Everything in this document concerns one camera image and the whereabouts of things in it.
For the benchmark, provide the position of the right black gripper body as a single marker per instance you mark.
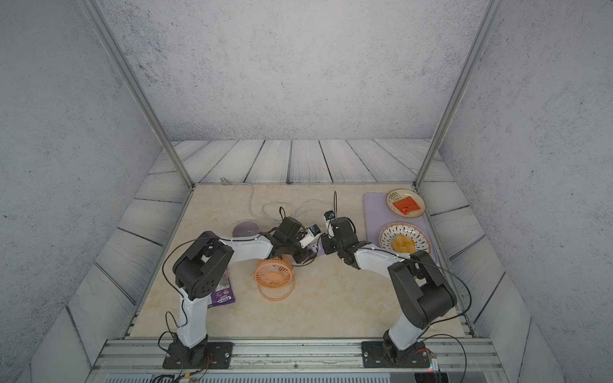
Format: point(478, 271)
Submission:
point(330, 245)

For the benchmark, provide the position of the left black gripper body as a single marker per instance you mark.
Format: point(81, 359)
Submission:
point(294, 249)

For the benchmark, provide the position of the purple power strip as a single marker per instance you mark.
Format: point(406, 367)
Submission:
point(319, 249)

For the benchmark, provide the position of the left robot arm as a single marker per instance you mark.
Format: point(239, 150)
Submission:
point(199, 270)

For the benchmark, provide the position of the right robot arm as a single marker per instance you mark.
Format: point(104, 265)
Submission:
point(423, 292)

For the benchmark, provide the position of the orange desk fan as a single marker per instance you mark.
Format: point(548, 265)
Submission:
point(274, 274)

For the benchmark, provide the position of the lavender placemat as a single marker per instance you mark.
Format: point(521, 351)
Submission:
point(383, 226)

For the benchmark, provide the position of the yellow food piece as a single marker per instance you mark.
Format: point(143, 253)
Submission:
point(403, 244)

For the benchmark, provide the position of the large patterned plate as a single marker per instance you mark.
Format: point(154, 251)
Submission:
point(391, 230)

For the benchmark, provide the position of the red food piece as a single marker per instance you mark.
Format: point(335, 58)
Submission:
point(407, 205)

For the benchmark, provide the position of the small patterned plate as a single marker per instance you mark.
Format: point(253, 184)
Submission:
point(401, 193)

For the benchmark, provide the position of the purple snack packet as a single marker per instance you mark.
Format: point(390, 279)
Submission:
point(223, 293)

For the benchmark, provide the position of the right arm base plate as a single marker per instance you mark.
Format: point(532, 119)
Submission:
point(381, 354)

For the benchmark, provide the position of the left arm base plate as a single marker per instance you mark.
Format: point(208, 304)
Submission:
point(212, 355)

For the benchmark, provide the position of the aluminium front rail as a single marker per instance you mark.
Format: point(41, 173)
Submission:
point(444, 359)

